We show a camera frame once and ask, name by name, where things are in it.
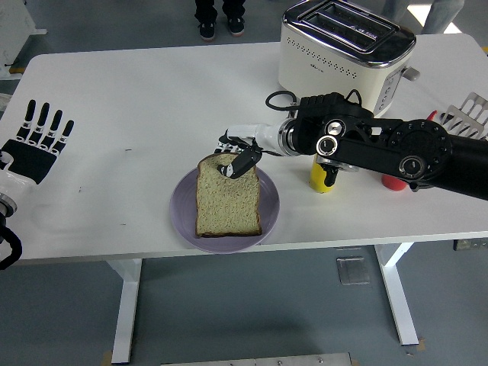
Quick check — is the bread slice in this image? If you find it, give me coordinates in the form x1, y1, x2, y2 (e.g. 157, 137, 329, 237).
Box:
194, 152, 263, 238

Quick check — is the grey power strip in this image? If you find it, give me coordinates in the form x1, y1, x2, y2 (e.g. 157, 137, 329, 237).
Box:
452, 238, 488, 252

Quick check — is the cream two-slot toaster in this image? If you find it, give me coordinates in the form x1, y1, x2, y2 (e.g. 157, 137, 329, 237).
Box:
277, 0, 421, 119

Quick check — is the white table leg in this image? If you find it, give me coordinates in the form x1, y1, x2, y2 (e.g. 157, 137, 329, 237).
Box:
105, 258, 144, 364
372, 243, 420, 347

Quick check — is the metal toast rack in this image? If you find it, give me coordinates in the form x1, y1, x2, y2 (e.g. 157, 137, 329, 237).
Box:
438, 91, 488, 142

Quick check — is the metal floor hatch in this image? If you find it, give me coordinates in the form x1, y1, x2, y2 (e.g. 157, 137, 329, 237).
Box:
335, 255, 371, 286

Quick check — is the metal base plate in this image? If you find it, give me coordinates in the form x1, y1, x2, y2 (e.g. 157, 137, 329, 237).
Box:
159, 352, 354, 366

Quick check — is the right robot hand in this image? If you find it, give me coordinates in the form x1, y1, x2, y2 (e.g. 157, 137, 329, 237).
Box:
213, 122, 285, 180

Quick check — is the white machine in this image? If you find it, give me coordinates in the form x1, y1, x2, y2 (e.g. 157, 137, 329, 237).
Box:
0, 0, 49, 83

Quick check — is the yellow squeeze bottle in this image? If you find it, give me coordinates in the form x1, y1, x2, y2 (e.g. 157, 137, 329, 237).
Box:
308, 162, 340, 194

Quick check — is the lilac round plate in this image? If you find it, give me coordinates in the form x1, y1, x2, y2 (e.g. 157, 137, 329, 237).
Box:
169, 165, 281, 255

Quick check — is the red squeeze bottle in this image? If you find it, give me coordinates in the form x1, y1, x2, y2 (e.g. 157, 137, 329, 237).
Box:
380, 109, 439, 191

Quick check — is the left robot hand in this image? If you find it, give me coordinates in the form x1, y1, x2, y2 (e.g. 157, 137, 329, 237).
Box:
0, 99, 75, 203

